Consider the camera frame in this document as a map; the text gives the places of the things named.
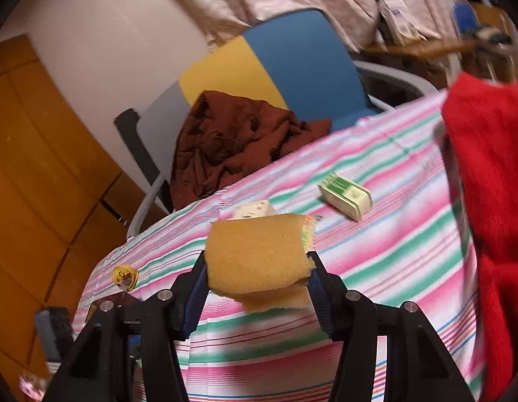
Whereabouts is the small green white box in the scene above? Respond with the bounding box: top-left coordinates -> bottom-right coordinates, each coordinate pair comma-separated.
318,173 -> 373,221

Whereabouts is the blue round object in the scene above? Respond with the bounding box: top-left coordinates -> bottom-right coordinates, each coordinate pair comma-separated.
452,0 -> 479,36

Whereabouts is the grey yellow blue chair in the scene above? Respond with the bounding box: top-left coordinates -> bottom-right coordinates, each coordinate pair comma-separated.
115,9 -> 437,239

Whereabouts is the yellow sponge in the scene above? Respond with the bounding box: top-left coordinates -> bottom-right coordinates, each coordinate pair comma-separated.
235,284 -> 311,313
204,214 -> 314,297

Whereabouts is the red cloth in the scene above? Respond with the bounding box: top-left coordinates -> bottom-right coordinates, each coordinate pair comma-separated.
442,74 -> 518,401

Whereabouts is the yellow green cracker packet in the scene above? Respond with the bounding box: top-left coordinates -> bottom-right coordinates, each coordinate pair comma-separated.
301,215 -> 317,252

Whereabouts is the striped pink green tablecloth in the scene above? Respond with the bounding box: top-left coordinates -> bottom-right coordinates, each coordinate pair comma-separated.
73,92 -> 485,401

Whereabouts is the white tissue pack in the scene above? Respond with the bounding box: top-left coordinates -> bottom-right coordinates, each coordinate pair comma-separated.
379,0 -> 421,46

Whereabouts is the wooden side shelf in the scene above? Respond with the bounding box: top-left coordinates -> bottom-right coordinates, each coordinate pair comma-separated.
361,37 -> 515,60

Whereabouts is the dark red jacket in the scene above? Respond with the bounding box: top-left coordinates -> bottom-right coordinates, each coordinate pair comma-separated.
170,91 -> 331,210

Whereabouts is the beige medicine box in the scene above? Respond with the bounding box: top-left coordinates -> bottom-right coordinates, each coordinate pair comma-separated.
232,200 -> 276,220

